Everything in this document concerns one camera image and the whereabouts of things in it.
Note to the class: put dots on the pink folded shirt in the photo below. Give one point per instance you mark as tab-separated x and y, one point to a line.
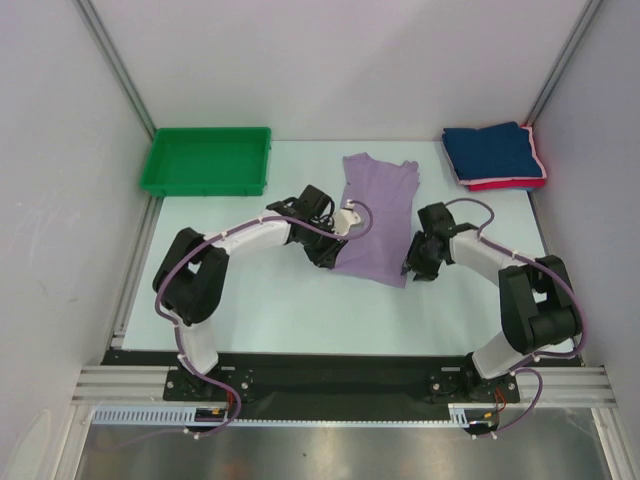
505	179

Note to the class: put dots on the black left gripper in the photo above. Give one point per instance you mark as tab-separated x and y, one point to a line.
327	257

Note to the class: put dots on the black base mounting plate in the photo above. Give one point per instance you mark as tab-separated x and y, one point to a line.
296	387

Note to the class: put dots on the aluminium frame front rail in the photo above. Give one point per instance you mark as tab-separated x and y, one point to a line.
563	387

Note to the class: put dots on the right aluminium corner post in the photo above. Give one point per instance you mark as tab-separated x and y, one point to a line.
578	34

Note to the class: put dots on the green plastic tray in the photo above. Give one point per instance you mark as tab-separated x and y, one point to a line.
227	161

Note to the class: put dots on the navy blue folded shirt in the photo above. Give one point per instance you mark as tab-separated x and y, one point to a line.
492	151

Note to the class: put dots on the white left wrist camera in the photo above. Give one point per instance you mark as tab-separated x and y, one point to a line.
344	219

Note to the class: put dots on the purple t shirt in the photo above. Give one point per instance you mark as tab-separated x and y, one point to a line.
387	191

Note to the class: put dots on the aluminium corner post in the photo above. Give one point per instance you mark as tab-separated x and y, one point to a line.
107	48
578	34

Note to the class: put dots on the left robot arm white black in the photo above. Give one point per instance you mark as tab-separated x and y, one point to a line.
190	281

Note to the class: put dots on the red folded shirt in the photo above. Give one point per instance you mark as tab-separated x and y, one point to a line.
508	160

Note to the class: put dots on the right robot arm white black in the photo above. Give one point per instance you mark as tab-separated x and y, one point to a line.
537	304

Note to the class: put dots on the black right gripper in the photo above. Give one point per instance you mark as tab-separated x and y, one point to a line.
425	272

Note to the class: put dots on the left aluminium corner post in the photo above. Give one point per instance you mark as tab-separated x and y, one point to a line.
107	48

